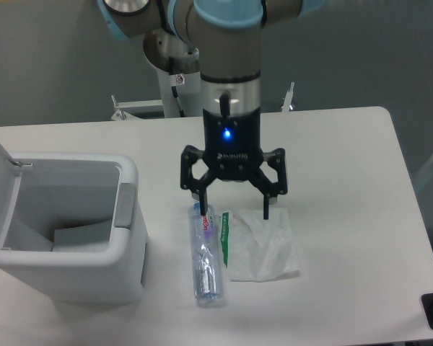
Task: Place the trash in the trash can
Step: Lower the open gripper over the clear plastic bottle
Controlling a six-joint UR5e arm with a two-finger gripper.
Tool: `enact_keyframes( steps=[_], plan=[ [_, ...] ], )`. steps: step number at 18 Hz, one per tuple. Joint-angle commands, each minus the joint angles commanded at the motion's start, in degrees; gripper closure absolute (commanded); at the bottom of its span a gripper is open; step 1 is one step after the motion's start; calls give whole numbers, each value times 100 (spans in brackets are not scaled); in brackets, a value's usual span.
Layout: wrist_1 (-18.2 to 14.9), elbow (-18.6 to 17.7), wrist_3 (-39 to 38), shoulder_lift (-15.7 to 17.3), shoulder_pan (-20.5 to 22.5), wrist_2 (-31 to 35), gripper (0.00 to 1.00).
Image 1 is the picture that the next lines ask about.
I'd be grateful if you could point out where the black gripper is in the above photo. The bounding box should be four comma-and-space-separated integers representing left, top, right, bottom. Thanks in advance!
179, 107, 288, 221

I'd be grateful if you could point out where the crushed clear plastic bottle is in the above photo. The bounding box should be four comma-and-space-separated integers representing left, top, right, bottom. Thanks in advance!
188, 202, 224, 308

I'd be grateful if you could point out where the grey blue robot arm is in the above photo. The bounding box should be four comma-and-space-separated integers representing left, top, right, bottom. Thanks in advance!
98, 1, 321, 213

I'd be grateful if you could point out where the white trash can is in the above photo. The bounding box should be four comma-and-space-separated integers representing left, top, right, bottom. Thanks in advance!
0, 153, 148, 303

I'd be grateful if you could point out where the white plastic wrapper green stripe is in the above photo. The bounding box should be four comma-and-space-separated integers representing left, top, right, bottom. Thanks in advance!
220, 208, 300, 283

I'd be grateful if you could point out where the white metal bracket right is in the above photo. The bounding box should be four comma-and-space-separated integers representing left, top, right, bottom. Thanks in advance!
281, 82, 295, 112

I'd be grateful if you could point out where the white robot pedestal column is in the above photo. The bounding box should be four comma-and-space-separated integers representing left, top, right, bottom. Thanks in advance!
142, 28, 204, 118

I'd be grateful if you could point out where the black cable on pedestal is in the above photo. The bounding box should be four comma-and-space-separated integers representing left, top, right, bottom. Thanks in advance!
168, 56, 187, 118

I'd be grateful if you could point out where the white metal frame bracket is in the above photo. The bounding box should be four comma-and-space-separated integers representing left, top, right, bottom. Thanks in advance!
110, 94, 165, 121

